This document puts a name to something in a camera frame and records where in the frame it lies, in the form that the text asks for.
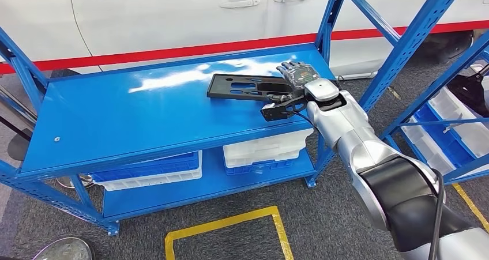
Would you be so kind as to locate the yellow floor tape square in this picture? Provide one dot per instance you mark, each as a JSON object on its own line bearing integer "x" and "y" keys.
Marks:
{"x": 471, "y": 208}
{"x": 229, "y": 220}

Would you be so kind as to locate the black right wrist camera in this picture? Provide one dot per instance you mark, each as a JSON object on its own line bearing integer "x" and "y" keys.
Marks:
{"x": 279, "y": 111}

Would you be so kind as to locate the black bulky object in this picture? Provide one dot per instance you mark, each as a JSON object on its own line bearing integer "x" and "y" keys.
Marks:
{"x": 468, "y": 92}

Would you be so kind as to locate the dark stanchion post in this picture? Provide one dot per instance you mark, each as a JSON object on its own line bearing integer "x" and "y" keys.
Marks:
{"x": 18, "y": 151}

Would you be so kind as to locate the white plastic bin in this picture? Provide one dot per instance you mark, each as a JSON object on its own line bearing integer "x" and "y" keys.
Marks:
{"x": 259, "y": 149}
{"x": 468, "y": 134}
{"x": 152, "y": 183}
{"x": 426, "y": 149}

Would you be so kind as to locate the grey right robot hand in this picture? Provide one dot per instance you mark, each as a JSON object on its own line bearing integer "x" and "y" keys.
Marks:
{"x": 301, "y": 75}

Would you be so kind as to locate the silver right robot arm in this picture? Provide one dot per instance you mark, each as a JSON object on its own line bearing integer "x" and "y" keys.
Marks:
{"x": 351, "y": 136}

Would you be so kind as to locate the chrome stanchion post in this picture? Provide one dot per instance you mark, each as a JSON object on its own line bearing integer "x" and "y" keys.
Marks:
{"x": 63, "y": 250}
{"x": 64, "y": 182}

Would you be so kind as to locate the blue metal shelf rack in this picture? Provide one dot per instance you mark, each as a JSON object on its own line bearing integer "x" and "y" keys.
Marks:
{"x": 431, "y": 88}
{"x": 114, "y": 117}

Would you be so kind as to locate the white car with red stripe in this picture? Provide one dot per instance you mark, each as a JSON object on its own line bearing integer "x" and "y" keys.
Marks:
{"x": 152, "y": 21}

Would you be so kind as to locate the black plastic plate frame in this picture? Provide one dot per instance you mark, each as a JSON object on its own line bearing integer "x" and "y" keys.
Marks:
{"x": 221, "y": 86}

